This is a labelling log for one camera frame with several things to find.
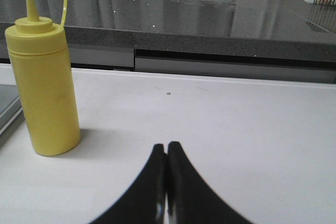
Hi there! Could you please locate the grey digital kitchen scale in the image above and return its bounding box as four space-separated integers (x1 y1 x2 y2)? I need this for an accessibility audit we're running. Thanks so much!
0 84 22 134

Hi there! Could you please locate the yellow squeeze bottle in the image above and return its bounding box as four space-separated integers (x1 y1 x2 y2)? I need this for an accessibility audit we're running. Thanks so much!
5 0 80 156

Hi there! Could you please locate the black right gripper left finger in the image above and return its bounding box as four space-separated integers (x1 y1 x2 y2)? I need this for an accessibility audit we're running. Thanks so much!
92 144 166 223

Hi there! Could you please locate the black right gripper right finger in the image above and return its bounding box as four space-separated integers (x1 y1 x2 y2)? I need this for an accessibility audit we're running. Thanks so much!
166 142 251 223

